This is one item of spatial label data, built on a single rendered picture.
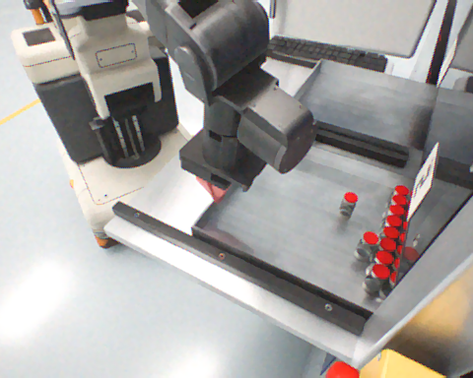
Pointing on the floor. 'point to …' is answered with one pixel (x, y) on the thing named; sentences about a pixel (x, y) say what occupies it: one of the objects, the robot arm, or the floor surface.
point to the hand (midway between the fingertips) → (219, 196)
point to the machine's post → (439, 301)
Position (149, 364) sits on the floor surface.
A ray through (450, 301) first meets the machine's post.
